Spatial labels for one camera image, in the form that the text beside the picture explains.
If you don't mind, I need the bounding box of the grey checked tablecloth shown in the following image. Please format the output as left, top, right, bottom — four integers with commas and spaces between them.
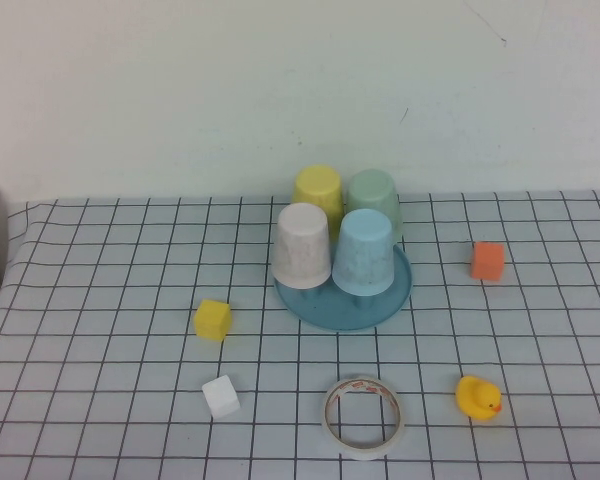
0, 189, 600, 480

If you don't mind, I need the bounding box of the yellow foam cube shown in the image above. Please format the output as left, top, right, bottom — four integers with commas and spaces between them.
193, 298, 232, 342

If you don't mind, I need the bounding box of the white foam cube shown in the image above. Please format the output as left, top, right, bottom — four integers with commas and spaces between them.
201, 374, 241, 419

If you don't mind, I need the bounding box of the orange foam cube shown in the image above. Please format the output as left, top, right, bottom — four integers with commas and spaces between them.
469, 241, 506, 281

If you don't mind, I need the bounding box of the pale pink plastic cup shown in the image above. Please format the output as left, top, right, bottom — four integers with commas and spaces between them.
270, 202, 333, 290

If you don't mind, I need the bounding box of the blue plastic cup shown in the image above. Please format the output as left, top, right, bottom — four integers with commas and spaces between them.
331, 208, 397, 297

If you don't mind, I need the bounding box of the yellow plastic cup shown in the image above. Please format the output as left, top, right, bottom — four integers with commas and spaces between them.
291, 164, 345, 236

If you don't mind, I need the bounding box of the yellow rubber duck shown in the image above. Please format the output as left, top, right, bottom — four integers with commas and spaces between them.
454, 374, 504, 423

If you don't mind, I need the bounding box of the white tape roll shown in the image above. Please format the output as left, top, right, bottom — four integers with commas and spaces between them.
323, 373, 405, 448

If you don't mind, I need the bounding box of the blue cup stand with posts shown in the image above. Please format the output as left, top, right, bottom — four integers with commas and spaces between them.
273, 242, 414, 333

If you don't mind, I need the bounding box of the green plastic cup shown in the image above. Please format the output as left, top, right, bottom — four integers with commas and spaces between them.
344, 168, 403, 244

